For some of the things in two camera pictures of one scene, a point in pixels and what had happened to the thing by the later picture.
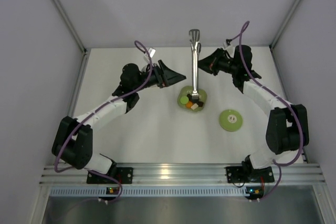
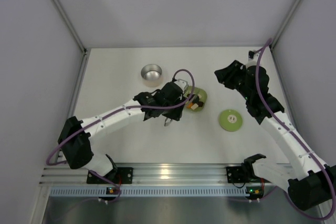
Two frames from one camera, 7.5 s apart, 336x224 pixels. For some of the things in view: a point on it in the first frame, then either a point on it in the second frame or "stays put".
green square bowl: [187, 89] stays put
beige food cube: [194, 106] stays put
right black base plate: [236, 174] stays put
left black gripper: [160, 74] to [188, 98]
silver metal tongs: [194, 35] to [185, 86]
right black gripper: [214, 64] to [227, 74]
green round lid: [231, 120] stays put
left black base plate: [123, 175] stays put
